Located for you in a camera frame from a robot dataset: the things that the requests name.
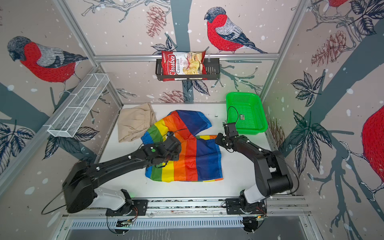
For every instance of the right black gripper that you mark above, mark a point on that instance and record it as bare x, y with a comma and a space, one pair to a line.
217, 139

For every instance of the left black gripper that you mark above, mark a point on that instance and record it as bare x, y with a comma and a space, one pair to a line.
178, 151

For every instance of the green plastic basket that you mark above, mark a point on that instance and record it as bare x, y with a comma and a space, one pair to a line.
246, 111

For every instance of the rainbow coloured shorts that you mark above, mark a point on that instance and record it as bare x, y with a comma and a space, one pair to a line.
200, 157

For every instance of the beige drawstring shorts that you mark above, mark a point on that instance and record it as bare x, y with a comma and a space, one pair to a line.
133, 123

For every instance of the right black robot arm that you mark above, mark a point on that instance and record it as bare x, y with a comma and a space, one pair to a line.
272, 173

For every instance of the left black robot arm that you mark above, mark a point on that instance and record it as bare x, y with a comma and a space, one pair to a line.
83, 186

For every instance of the red cassava chips bag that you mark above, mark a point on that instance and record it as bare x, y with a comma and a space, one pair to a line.
176, 64

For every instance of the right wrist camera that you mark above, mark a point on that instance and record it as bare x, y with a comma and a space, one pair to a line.
230, 130

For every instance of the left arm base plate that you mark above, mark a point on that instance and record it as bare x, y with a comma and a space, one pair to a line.
133, 208

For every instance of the aluminium mounting rail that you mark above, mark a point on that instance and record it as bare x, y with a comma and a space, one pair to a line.
215, 207

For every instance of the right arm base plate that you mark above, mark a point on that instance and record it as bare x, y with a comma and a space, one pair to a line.
235, 206

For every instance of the black wire wall basket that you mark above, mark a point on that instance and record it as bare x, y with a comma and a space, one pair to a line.
212, 66

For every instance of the white vented cable duct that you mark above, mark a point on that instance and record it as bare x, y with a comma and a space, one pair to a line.
157, 223

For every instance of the white wire mesh shelf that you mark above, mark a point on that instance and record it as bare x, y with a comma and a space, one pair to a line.
80, 103

